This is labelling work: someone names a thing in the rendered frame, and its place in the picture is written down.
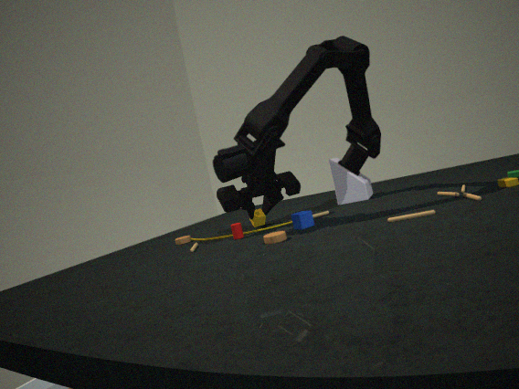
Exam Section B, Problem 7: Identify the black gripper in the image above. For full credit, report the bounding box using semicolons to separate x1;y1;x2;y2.
217;169;301;220

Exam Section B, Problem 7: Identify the round wooden button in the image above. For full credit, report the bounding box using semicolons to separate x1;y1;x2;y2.
175;236;191;245

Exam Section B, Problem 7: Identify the blue cube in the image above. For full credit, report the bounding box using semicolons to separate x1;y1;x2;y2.
291;211;314;230

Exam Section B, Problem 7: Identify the orange flat disc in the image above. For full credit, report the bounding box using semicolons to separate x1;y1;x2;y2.
263;231;287;245

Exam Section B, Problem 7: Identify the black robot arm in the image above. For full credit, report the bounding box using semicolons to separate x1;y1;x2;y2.
212;36;381;183

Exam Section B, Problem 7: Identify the red cylinder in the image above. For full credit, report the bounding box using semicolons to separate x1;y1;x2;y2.
231;223;244;240

